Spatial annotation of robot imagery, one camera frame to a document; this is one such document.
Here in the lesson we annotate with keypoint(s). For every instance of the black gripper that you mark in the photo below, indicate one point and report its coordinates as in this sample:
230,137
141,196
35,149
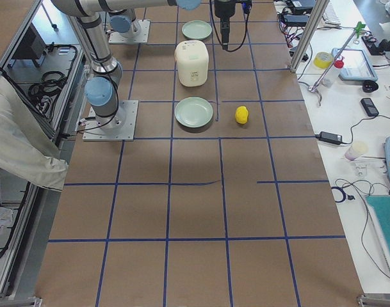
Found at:
223,9

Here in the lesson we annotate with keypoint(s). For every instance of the cream rice cooker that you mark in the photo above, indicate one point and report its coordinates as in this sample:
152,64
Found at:
192,60

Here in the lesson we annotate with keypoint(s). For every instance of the green plate far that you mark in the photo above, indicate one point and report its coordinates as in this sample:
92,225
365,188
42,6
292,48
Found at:
196,30

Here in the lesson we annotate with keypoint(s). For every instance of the green plate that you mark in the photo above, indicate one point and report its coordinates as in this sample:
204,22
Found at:
193,112
196,30

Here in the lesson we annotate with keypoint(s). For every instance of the yellow toy fruit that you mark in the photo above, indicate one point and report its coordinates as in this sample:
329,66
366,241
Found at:
241,115

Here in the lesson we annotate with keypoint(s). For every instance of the green plate near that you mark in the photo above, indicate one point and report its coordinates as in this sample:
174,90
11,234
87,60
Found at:
193,112

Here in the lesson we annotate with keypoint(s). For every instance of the yellow tape roll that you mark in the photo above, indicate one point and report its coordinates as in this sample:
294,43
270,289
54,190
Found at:
322,60

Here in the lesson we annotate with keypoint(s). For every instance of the metal rod stand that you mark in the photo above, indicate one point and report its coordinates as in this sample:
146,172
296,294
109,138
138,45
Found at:
358,29

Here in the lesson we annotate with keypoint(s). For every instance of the blue teach pendant tablet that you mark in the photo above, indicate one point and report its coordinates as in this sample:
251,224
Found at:
357,67

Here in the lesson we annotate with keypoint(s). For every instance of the black round cap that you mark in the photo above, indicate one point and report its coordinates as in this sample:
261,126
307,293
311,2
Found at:
369,86

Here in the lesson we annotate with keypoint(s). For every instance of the black power adapter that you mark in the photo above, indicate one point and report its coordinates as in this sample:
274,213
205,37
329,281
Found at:
329,137

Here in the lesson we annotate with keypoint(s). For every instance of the black smartphone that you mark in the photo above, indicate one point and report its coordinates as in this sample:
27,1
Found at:
369,107

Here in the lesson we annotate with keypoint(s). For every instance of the white plastic cup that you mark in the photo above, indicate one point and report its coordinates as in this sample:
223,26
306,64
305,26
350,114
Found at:
356,149

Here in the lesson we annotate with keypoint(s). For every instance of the aluminium frame post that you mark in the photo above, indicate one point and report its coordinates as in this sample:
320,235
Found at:
308,32

